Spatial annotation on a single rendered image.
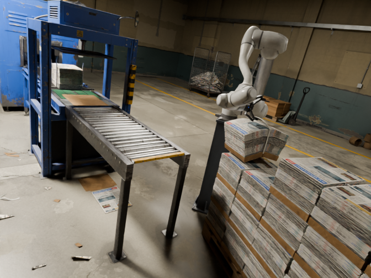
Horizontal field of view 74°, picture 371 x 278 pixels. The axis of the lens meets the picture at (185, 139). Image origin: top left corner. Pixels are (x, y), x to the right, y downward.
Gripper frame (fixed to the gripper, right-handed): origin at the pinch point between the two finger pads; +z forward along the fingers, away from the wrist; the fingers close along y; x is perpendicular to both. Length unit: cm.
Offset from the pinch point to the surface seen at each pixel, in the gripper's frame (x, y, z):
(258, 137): 13.9, 17.6, -8.0
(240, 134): 8.8, 19.6, -20.0
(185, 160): -11, 53, -46
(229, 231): 26, 92, -11
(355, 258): 102, 37, -16
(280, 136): 14.0, 14.5, 12.3
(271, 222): 57, 57, -14
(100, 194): -77, 133, -92
